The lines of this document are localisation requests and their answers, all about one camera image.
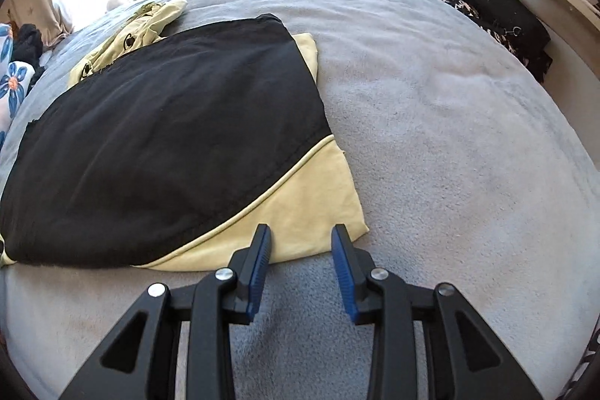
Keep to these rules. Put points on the grey plush blanket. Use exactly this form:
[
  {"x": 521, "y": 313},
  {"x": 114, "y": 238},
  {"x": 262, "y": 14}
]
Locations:
[{"x": 468, "y": 170}]

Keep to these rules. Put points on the yellow and black hooded jacket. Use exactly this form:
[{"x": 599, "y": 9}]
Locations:
[{"x": 164, "y": 123}]

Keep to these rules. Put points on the black bag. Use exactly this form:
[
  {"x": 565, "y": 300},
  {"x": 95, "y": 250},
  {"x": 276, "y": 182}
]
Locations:
[{"x": 492, "y": 1}]

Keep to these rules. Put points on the dark clothing pile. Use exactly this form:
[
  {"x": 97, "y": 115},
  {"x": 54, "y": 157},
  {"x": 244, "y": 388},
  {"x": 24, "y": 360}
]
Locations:
[{"x": 28, "y": 44}]

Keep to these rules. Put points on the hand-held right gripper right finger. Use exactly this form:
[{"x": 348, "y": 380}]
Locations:
[{"x": 344, "y": 283}]

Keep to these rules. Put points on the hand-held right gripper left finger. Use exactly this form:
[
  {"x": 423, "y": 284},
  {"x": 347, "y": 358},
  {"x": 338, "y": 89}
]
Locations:
[{"x": 257, "y": 283}]

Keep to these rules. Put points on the black white patterned cloth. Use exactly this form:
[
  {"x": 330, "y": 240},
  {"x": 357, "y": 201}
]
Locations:
[{"x": 461, "y": 8}]

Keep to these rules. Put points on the black white patterned bed sheet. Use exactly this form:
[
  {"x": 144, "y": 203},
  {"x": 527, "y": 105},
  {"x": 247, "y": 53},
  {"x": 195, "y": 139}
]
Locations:
[{"x": 588, "y": 367}]

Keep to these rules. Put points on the blue flower print quilt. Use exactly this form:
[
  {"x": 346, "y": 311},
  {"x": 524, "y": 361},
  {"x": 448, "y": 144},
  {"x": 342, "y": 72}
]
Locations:
[{"x": 11, "y": 86}]

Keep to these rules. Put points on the pink plush toy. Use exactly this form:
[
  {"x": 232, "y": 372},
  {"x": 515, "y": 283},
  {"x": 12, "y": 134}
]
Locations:
[{"x": 115, "y": 2}]

